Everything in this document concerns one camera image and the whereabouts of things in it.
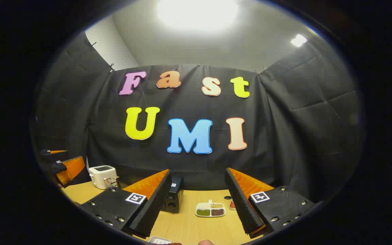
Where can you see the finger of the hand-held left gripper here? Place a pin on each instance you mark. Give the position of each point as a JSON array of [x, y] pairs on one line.
[[75, 168], [48, 156]]

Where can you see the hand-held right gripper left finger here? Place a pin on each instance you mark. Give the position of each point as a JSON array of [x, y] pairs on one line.
[[155, 204]]

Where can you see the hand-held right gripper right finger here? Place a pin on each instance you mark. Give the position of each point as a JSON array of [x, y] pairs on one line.
[[240, 204]]

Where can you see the black electric oven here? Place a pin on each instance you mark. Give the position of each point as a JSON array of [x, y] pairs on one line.
[[174, 194]]

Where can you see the pale pink meat slice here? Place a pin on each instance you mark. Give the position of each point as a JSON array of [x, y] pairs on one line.
[[206, 242]]

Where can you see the clear plastic bottle red label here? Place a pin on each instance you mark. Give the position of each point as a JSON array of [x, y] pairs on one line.
[[232, 205]]

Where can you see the white toaster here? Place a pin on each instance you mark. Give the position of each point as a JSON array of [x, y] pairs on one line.
[[100, 175]]

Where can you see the white divided plate with beans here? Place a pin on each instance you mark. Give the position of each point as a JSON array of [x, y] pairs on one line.
[[202, 206]]

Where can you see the small ceiling light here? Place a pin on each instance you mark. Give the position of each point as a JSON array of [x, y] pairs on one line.
[[298, 40]]

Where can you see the large ceiling light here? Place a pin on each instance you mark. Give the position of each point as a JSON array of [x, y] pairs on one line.
[[197, 13]]

